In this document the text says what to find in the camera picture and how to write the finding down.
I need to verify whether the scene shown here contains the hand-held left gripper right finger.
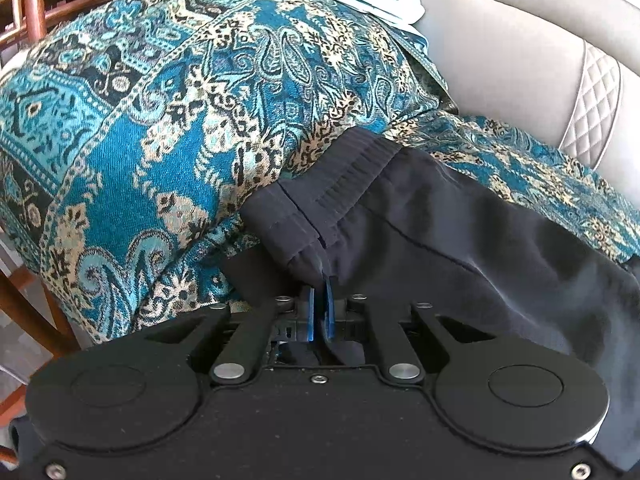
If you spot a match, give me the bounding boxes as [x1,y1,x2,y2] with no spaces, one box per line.
[322,280,482,385]

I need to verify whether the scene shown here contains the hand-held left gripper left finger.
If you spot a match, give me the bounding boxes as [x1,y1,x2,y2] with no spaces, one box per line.
[142,285,318,385]

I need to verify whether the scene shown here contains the black pants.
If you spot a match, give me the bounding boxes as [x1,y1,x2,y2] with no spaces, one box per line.
[220,127,640,461]

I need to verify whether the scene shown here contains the teal paisley blanket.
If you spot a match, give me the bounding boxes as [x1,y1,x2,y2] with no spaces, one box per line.
[0,0,640,346]

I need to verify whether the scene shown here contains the beige leather sofa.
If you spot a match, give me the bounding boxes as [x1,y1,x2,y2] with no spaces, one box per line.
[390,0,640,173]

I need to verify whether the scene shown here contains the wooden chair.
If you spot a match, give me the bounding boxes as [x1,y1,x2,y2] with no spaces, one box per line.
[0,0,203,58]

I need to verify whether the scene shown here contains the wooden furniture frame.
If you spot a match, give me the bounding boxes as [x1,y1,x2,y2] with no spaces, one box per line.
[0,237,83,463]

